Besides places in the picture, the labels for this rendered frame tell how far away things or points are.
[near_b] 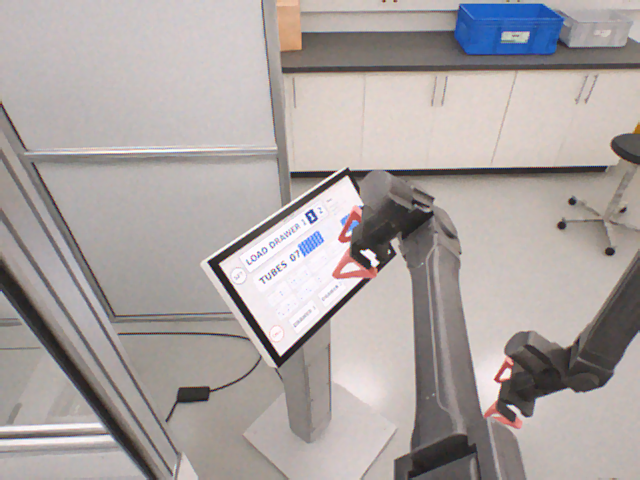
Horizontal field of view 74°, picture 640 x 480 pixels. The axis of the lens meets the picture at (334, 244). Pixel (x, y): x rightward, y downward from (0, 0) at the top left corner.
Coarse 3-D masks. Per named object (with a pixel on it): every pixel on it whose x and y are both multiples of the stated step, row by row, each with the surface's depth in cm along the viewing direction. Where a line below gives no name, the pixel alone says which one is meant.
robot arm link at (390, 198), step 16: (368, 176) 65; (384, 176) 63; (368, 192) 64; (384, 192) 62; (400, 192) 63; (384, 208) 62; (400, 208) 63; (416, 208) 63; (432, 208) 65; (400, 224) 66; (416, 224) 67; (448, 224) 64; (400, 240) 68
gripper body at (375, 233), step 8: (360, 208) 77; (368, 208) 77; (368, 216) 75; (376, 216) 71; (368, 224) 72; (376, 224) 71; (384, 224) 70; (360, 232) 71; (368, 232) 72; (376, 232) 71; (384, 232) 71; (392, 232) 71; (360, 240) 70; (368, 240) 71; (376, 240) 72; (384, 240) 72; (368, 248) 71; (376, 248) 71; (384, 248) 73; (376, 256) 72; (384, 256) 72
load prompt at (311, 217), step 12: (300, 216) 114; (312, 216) 116; (324, 216) 118; (288, 228) 111; (300, 228) 113; (264, 240) 106; (276, 240) 108; (288, 240) 110; (252, 252) 104; (264, 252) 106; (276, 252) 108; (252, 264) 103
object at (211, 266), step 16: (336, 176) 123; (352, 176) 127; (320, 192) 119; (288, 208) 112; (272, 224) 108; (240, 240) 102; (224, 256) 99; (208, 272) 99; (224, 272) 99; (224, 288) 99; (352, 288) 120; (240, 304) 100; (336, 304) 116; (240, 320) 102; (320, 320) 112; (256, 336) 101; (304, 336) 109; (272, 352) 103; (288, 352) 105
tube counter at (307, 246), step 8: (328, 224) 119; (312, 232) 115; (320, 232) 117; (328, 232) 118; (336, 232) 120; (304, 240) 113; (312, 240) 115; (320, 240) 116; (296, 248) 111; (304, 248) 113; (312, 248) 114; (288, 256) 110; (296, 256) 111; (304, 256) 112; (296, 264) 111
